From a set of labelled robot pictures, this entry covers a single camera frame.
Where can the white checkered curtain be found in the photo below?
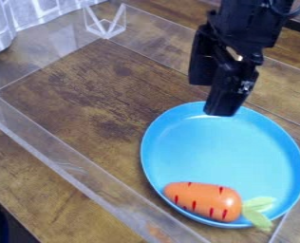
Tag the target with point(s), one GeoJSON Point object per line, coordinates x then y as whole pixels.
{"type": "Point", "coordinates": [21, 14]}

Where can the orange toy carrot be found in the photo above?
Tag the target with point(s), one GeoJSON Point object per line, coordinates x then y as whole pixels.
{"type": "Point", "coordinates": [219, 203]}

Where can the dark background furniture edge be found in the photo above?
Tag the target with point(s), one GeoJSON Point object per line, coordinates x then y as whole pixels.
{"type": "Point", "coordinates": [292, 24]}

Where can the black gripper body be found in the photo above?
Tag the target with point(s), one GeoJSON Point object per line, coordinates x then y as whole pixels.
{"type": "Point", "coordinates": [248, 25]}

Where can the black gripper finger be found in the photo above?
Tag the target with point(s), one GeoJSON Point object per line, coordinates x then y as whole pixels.
{"type": "Point", "coordinates": [233, 82]}
{"type": "Point", "coordinates": [205, 71]}

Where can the clear acrylic enclosure wall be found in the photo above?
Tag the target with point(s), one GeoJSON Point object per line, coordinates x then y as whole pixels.
{"type": "Point", "coordinates": [85, 82]}

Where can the blue plastic plate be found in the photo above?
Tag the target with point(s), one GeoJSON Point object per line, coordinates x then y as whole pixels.
{"type": "Point", "coordinates": [244, 152]}

